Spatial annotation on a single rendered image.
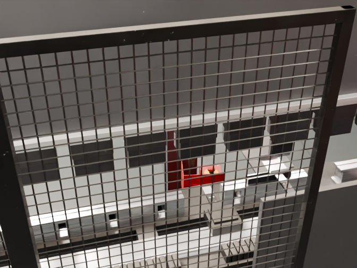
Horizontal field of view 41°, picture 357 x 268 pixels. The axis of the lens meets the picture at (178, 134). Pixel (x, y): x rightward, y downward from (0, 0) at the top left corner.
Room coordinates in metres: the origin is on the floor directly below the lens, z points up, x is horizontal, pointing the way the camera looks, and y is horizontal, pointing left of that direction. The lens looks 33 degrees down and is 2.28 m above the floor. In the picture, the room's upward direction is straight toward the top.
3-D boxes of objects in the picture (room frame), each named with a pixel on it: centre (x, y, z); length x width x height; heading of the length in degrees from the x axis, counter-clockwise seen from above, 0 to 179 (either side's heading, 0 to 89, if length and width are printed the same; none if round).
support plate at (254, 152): (1.81, -0.39, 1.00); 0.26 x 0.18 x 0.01; 15
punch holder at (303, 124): (1.68, -0.45, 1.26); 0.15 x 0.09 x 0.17; 105
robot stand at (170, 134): (2.40, -0.01, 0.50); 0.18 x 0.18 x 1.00; 9
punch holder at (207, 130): (1.57, -0.07, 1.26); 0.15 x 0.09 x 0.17; 105
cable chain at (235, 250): (1.23, -0.33, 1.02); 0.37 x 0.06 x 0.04; 105
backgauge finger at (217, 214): (1.43, -0.15, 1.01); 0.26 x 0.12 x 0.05; 15
